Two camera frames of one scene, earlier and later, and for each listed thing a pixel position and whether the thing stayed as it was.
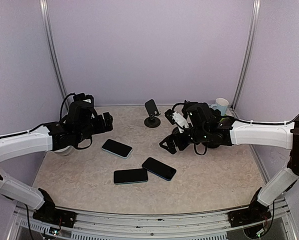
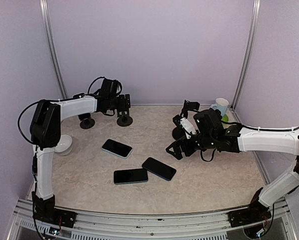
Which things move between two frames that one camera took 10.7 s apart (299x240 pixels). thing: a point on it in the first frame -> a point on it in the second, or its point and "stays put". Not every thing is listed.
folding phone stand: [152, 121] -> [124, 119]
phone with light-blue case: [119, 149] stays put
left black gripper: [101, 128] -> [123, 103]
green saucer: [223, 118] stays put
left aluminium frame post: [45, 12] stays put
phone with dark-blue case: [160, 169] stays put
